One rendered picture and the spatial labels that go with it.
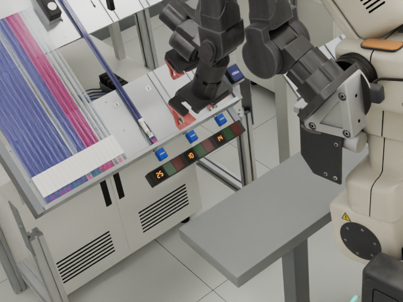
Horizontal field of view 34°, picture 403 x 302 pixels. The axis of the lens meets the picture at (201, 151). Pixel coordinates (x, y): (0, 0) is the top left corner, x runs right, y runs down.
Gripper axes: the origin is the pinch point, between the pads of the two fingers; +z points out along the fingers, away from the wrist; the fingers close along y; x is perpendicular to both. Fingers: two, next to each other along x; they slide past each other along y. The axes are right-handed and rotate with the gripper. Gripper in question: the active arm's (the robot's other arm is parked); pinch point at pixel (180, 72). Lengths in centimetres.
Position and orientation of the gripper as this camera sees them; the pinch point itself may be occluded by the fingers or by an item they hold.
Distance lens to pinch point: 180.6
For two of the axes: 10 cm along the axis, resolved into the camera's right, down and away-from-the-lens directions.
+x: 6.0, 7.7, -2.1
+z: -2.3, 4.2, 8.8
